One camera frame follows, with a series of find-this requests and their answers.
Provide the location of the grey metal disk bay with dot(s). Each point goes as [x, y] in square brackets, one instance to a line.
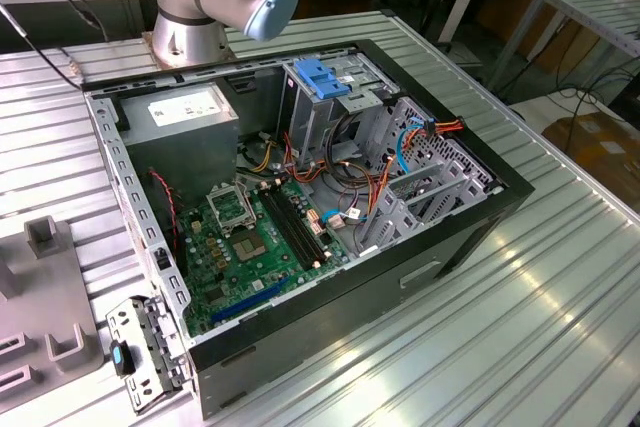
[425, 167]

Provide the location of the black RAM slot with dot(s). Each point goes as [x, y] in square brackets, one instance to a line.
[286, 227]
[300, 227]

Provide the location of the grey optical drive cage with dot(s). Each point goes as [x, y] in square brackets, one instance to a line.
[305, 117]

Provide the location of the CPU socket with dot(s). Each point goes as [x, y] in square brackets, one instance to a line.
[248, 247]

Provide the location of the blue plastic drive latch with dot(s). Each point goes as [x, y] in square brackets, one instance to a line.
[315, 77]

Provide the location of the green motherboard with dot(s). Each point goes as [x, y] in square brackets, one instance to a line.
[240, 279]

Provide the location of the black open PC case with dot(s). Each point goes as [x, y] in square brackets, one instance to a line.
[325, 317]

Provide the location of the blue expansion slot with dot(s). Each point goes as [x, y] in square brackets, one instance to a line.
[250, 302]

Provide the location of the grey power supply unit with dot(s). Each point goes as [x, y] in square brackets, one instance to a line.
[185, 157]

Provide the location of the flat brown cardboard box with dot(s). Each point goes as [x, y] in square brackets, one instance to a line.
[600, 162]

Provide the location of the grey parts rack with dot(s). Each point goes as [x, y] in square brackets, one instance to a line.
[45, 297]

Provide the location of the metal slat rack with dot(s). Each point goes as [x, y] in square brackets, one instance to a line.
[590, 9]

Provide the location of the metal card retention bracket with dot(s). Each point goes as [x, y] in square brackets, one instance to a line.
[127, 319]

